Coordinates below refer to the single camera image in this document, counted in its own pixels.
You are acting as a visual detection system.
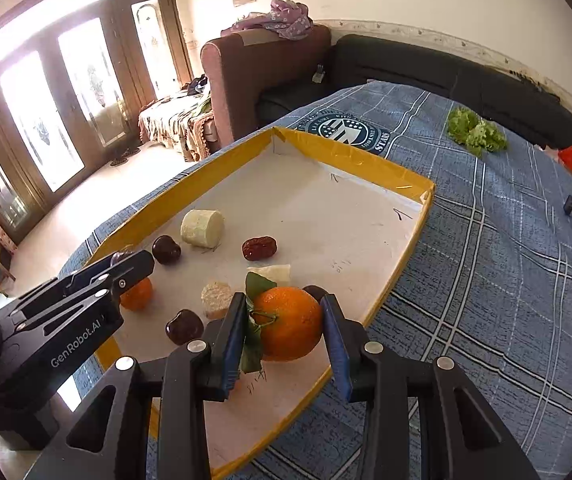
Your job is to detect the wooden glass door set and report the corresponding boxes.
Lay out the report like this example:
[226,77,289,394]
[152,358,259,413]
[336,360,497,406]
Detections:
[0,0,194,241]

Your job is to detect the blue plaid blanket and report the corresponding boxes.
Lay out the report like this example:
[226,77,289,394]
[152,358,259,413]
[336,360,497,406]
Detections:
[71,80,572,480]

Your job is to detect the pale cylindrical chunk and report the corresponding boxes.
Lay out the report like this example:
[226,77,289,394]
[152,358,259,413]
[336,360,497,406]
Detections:
[180,208,225,249]

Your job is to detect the small tangerine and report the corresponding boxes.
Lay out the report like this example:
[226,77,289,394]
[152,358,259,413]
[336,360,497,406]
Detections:
[120,276,154,312]

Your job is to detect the brown armchair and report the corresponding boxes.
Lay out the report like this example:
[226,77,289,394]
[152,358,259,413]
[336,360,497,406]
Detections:
[200,25,333,147]

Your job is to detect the yellow-edged white cardboard tray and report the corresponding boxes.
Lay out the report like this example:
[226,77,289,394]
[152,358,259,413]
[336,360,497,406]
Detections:
[83,126,436,480]

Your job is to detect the patterned cloth covered bench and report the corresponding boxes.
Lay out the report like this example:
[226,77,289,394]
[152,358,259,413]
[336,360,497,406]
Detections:
[138,92,217,161]

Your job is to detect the beige hexagonal slice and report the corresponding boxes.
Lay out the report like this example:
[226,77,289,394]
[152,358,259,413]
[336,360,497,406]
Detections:
[201,281,233,320]

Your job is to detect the tangerine with green leaves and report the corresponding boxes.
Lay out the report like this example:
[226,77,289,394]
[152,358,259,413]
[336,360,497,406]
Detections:
[240,271,324,373]

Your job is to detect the red jujube date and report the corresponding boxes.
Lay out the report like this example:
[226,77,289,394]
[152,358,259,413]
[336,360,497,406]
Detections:
[242,236,278,262]

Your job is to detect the black sofa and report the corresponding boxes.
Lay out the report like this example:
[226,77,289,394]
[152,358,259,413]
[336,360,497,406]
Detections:
[256,34,572,150]

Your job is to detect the dark floor slippers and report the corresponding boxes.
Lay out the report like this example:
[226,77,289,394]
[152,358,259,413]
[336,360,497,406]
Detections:
[110,147,139,167]

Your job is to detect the white wedge chunk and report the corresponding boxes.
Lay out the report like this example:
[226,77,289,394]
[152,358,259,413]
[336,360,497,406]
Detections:
[253,264,291,286]

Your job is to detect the person's left forearm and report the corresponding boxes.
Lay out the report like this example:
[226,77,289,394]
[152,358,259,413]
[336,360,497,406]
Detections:
[0,430,74,480]

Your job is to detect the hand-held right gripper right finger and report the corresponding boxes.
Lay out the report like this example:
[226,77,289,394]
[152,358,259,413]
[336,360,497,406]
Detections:
[320,294,541,480]

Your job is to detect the green lettuce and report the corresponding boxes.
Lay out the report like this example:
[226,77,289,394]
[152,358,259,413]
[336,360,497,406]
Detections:
[446,107,509,157]

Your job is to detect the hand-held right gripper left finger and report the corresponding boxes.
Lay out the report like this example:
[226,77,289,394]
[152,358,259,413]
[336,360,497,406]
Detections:
[26,291,249,480]

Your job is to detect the purple floral cloth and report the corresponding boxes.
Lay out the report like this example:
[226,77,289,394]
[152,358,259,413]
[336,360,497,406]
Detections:
[230,0,314,42]

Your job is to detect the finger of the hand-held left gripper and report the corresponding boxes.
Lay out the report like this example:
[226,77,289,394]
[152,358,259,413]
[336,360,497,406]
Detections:
[16,259,118,312]
[8,249,157,332]

